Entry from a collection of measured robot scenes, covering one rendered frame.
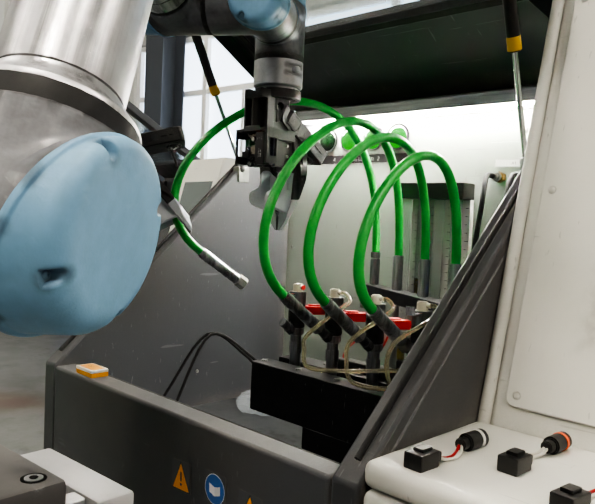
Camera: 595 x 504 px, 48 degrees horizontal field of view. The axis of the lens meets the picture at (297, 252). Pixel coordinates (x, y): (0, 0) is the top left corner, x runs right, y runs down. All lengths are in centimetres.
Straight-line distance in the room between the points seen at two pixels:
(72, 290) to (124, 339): 91
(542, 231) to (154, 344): 75
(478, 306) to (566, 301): 10
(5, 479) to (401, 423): 41
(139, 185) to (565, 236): 58
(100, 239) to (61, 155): 5
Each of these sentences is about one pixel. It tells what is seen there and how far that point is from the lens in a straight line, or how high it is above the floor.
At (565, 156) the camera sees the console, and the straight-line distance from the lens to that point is 90.
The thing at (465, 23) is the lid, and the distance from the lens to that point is 116.
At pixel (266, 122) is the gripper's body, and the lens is 102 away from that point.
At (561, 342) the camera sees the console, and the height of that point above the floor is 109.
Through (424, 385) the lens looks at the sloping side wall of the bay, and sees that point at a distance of 77.
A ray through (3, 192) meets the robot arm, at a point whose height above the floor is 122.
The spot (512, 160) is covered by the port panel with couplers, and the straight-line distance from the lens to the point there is 119.
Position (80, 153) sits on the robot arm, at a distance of 37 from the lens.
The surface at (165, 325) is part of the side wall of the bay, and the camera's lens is 132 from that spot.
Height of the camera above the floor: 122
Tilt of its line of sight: 3 degrees down
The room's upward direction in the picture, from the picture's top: 3 degrees clockwise
